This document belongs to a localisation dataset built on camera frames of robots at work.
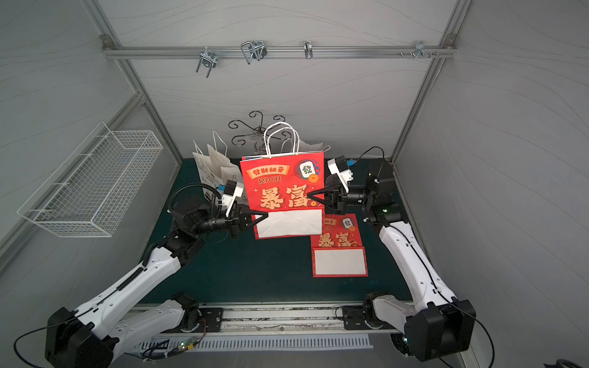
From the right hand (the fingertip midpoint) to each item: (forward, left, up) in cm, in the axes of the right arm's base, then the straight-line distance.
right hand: (308, 194), depth 63 cm
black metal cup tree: (+32, +20, -5) cm, 38 cm away
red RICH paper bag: (-2, -12, -34) cm, 36 cm away
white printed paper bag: (+28, +41, -20) cm, 53 cm away
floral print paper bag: (+32, +3, -12) cm, 34 cm away
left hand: (-6, +12, -4) cm, 14 cm away
